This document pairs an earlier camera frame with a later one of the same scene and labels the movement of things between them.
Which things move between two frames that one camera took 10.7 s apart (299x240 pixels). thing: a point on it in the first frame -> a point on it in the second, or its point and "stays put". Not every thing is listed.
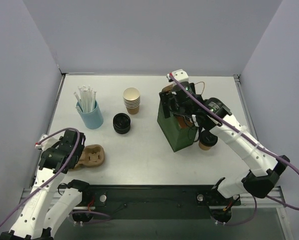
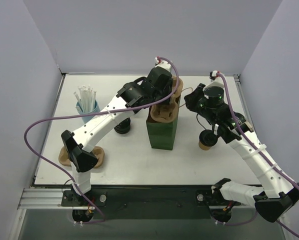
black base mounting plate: x=197 y=202 stays put
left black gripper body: x=77 y=152 -> x=170 y=90
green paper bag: x=180 y=132 -> x=162 y=134
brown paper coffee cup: x=201 y=146 stays put
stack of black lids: x=121 y=123 stays put
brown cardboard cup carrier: x=92 y=155 -> x=167 y=113
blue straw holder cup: x=92 y=120 stays put
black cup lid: x=207 y=138 stays put
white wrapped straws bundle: x=87 y=99 stays put
